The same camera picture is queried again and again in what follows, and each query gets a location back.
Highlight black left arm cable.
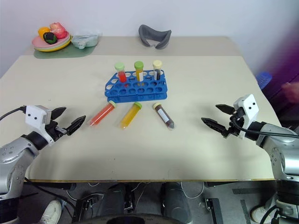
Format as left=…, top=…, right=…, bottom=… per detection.
left=0, top=106, right=27, bottom=121

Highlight dark liquid tube cream cap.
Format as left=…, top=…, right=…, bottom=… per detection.
left=152, top=60, right=163, bottom=81
left=152, top=102, right=176, bottom=130

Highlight blue test tube rack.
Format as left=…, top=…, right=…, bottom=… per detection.
left=104, top=70, right=168, bottom=103

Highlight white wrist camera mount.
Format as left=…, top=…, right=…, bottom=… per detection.
left=25, top=105, right=57, bottom=147
left=233, top=94, right=260, bottom=140

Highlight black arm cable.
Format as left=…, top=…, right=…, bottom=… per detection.
left=0, top=106, right=27, bottom=121
left=230, top=109, right=299, bottom=138

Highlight bystander bare hand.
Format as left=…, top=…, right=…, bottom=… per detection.
left=281, top=81, right=299, bottom=103

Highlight red liquid tube green cap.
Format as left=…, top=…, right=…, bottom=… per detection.
left=88, top=100, right=117, bottom=127
left=114, top=62, right=128, bottom=89

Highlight light green plate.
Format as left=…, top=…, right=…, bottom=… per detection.
left=34, top=35, right=71, bottom=51

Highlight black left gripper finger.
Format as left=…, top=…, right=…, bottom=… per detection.
left=50, top=106, right=67, bottom=122
left=66, top=115, right=86, bottom=136

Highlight pink plate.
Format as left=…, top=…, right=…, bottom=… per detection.
left=32, top=31, right=70, bottom=49

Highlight dark purple fabric object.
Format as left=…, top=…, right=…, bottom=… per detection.
left=263, top=70, right=299, bottom=128

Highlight white shoe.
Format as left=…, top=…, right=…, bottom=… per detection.
left=38, top=199, right=63, bottom=224
left=250, top=205, right=278, bottom=224

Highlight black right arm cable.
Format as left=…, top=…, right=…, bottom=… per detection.
left=230, top=109, right=299, bottom=138

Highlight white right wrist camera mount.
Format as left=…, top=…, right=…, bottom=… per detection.
left=233, top=94, right=260, bottom=140

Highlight dark rounded grey shape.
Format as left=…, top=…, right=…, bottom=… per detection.
left=160, top=182, right=191, bottom=220
left=98, top=183, right=128, bottom=217

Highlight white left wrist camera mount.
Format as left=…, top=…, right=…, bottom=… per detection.
left=25, top=105, right=57, bottom=147

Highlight green table mat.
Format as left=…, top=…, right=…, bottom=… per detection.
left=33, top=43, right=97, bottom=59

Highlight grey foam face pad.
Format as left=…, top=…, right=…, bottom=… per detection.
left=138, top=24, right=172, bottom=50

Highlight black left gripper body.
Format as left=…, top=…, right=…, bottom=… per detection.
left=46, top=120, right=69, bottom=141

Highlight yellow liquid tube green cap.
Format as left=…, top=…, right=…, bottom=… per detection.
left=134, top=61, right=145, bottom=82
left=120, top=102, right=143, bottom=130

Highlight black and green toy fruit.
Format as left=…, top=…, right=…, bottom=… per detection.
left=43, top=32, right=58, bottom=44

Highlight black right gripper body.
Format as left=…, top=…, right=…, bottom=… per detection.
left=222, top=109, right=246, bottom=139

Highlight orange toy fruit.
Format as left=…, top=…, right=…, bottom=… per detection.
left=38, top=27, right=51, bottom=39

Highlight yellow plate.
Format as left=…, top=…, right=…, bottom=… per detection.
left=35, top=36, right=73, bottom=53

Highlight blue ribbed water jug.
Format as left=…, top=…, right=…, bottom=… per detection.
left=256, top=71, right=273, bottom=89

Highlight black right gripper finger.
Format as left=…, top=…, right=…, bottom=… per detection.
left=215, top=104, right=235, bottom=115
left=201, top=117, right=228, bottom=135

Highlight pink toy peach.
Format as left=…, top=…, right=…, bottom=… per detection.
left=50, top=22, right=68, bottom=39

